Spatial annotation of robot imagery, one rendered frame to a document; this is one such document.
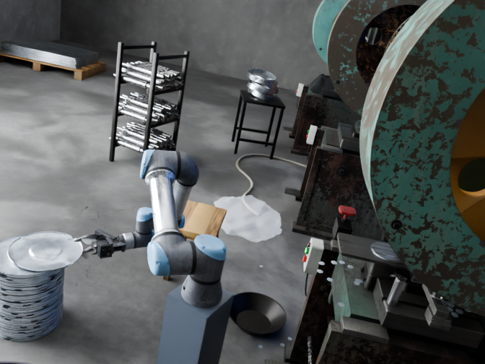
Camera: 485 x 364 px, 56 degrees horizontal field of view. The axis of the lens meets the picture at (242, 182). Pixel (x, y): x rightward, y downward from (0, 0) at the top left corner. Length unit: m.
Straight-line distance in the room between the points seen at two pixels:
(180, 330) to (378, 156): 1.06
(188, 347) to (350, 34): 1.85
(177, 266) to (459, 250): 0.87
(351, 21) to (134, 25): 6.13
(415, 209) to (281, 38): 7.09
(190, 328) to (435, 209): 1.00
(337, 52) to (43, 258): 1.86
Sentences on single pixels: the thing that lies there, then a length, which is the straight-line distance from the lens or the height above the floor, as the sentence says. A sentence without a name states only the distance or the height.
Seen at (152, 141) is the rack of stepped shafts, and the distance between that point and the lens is 3.64.
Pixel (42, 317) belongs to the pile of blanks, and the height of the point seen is 0.11.
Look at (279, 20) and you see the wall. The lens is 8.00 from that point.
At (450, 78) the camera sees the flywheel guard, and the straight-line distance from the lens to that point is 0.97.
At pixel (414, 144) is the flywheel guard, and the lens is 0.98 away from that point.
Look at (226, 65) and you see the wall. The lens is 8.15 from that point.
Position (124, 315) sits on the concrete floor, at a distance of 2.29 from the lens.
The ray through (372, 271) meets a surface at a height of 0.72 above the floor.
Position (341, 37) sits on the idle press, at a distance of 2.72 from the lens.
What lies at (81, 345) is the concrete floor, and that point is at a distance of 2.15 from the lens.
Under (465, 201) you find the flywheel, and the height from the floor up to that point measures 1.16.
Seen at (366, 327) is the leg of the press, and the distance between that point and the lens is 1.49.
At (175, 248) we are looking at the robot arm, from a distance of 1.55.
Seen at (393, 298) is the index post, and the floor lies 0.73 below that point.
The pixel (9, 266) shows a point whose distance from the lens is 2.04.
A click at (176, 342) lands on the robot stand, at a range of 1.79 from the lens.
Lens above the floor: 1.51
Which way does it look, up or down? 23 degrees down
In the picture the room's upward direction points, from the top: 12 degrees clockwise
